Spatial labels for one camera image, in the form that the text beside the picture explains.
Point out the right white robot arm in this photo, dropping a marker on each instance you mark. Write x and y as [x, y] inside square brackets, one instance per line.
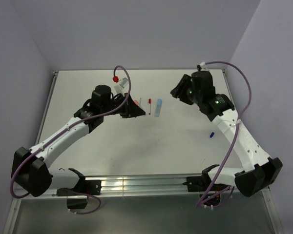
[259, 170]

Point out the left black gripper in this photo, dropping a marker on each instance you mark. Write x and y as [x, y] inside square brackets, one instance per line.
[131, 109]

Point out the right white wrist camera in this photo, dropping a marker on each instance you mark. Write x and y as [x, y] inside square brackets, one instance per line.
[202, 67]

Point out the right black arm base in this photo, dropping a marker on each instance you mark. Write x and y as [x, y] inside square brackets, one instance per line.
[201, 183]

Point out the thin red pen refill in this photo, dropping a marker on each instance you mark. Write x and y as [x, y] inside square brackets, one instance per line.
[149, 107]

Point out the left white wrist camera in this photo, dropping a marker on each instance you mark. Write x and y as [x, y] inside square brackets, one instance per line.
[120, 84]

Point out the light blue pen cap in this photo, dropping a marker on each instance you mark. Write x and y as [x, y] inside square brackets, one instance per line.
[159, 102]

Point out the clear blue highlighter pen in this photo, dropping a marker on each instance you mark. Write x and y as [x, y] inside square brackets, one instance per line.
[157, 110]

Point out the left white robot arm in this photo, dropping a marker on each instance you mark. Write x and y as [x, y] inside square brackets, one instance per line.
[30, 167]

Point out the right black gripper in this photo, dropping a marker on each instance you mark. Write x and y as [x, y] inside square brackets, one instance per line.
[178, 91]

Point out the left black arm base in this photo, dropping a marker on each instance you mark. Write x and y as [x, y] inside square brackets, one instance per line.
[91, 187]

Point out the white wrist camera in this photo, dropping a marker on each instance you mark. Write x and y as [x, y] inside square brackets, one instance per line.
[202, 67]
[120, 84]

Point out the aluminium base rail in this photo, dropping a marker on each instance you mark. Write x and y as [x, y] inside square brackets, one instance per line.
[143, 185]

